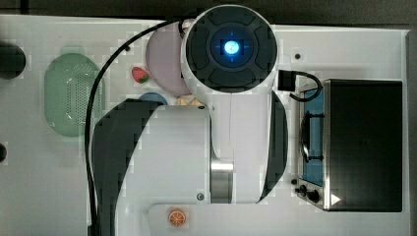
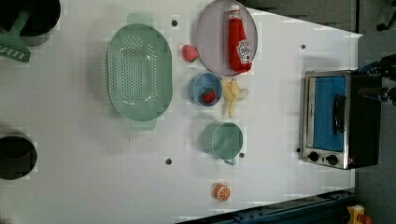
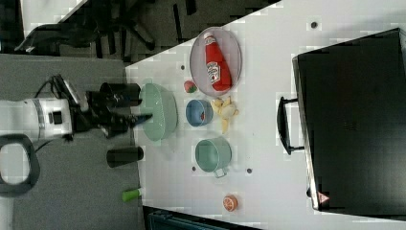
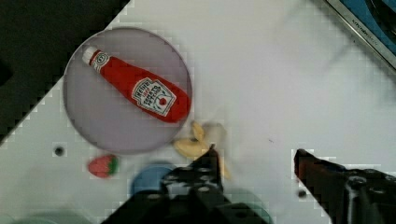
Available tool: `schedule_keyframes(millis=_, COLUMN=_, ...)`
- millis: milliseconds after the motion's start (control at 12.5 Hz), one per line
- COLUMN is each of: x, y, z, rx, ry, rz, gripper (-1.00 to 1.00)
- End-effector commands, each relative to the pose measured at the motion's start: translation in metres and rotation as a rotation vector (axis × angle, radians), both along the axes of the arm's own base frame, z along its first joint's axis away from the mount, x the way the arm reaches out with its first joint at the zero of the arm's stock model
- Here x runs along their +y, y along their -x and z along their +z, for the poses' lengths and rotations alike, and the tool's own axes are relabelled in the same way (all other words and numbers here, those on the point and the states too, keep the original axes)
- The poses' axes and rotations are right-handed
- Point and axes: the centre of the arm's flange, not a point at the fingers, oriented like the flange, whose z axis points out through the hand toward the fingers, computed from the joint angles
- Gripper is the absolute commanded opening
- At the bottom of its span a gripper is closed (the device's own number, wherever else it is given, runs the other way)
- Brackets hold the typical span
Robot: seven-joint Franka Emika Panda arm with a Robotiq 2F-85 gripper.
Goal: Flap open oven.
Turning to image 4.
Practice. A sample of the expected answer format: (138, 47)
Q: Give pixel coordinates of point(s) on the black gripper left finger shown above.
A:
(203, 172)

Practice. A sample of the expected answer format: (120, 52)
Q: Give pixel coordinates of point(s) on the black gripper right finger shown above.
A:
(348, 196)

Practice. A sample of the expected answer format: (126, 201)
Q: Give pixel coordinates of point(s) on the pink strawberry toy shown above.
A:
(104, 166)

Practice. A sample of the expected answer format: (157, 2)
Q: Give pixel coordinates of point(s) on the peeled banana toy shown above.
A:
(203, 137)

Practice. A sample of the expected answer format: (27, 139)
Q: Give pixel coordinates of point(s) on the grey round plate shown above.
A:
(101, 114)

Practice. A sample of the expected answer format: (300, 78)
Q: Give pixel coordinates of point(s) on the red ketchup bottle toy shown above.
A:
(151, 93)

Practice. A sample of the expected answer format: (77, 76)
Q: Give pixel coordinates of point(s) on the blue small bowl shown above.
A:
(150, 177)

